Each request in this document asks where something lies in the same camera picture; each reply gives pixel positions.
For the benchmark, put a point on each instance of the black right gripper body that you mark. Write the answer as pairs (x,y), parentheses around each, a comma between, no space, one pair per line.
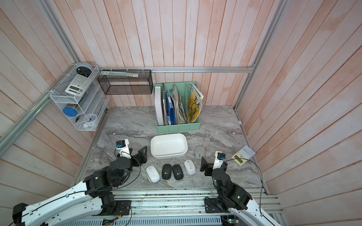
(210,172)

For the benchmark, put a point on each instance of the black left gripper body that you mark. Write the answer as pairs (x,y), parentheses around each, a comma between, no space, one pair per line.
(135,162)

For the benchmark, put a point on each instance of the white plastic storage box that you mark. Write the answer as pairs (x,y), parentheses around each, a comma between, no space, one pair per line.
(169,146)

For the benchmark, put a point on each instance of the white computer mouse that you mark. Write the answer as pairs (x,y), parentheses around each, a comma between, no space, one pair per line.
(152,174)
(190,167)

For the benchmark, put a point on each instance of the small black Lecoo mouse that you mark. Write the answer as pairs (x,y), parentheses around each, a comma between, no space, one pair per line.
(166,172)

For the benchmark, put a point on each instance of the grey computer mouse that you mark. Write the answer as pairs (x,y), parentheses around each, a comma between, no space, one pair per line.
(199,152)

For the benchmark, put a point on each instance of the large black Lecoo mouse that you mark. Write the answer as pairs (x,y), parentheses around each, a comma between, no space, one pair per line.
(177,172)

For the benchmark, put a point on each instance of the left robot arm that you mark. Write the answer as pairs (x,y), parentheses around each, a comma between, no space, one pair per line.
(92,196)

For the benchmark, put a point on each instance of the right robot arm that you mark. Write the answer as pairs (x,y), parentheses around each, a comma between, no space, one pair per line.
(233,198)

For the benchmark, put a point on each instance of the small yellow calculator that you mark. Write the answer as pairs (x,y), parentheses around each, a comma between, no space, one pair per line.
(243,155)

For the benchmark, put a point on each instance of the blue folder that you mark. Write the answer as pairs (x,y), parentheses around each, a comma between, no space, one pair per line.
(170,110)

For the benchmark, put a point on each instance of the grey papers bundle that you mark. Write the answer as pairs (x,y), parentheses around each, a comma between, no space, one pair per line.
(180,115)

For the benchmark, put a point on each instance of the white binder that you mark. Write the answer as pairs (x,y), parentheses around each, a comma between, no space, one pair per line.
(158,106)

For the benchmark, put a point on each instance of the green plastic file organizer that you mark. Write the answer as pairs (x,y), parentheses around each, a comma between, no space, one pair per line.
(183,91)

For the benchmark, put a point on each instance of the blue round lid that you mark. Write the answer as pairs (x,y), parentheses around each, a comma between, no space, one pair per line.
(70,111)

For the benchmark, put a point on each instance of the yellow comic magazine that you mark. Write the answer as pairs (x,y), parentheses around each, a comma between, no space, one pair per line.
(195,102)

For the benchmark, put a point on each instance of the white desk calculator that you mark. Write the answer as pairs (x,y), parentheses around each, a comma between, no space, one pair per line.
(78,85)

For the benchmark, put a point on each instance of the round black white speaker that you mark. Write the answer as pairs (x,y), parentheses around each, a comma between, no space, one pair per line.
(84,69)

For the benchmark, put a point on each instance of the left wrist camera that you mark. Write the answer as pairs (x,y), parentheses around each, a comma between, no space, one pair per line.
(122,149)

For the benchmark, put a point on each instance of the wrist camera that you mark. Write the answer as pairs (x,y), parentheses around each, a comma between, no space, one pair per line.
(122,149)
(219,159)

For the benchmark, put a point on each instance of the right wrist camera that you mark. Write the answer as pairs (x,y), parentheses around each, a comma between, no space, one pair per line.
(219,159)

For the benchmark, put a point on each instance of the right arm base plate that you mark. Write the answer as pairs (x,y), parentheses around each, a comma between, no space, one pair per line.
(214,205)

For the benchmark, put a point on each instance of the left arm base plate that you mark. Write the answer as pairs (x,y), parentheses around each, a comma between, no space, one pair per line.
(123,208)

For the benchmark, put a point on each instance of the black wire mesh basket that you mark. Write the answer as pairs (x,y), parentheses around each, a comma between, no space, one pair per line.
(126,82)

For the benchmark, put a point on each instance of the white wire wall shelf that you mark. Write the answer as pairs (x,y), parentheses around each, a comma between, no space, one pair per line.
(93,101)

